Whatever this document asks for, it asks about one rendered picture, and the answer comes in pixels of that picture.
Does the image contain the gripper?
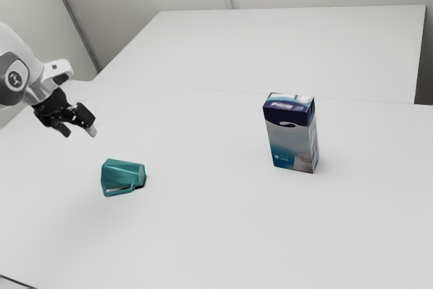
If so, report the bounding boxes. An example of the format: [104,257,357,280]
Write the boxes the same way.
[32,87,99,138]

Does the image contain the teal faceted mug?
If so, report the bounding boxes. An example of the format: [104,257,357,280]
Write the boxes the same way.
[100,158,147,198]

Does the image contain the blue and white carton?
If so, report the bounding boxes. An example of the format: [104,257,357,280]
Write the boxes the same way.
[262,91,319,175]

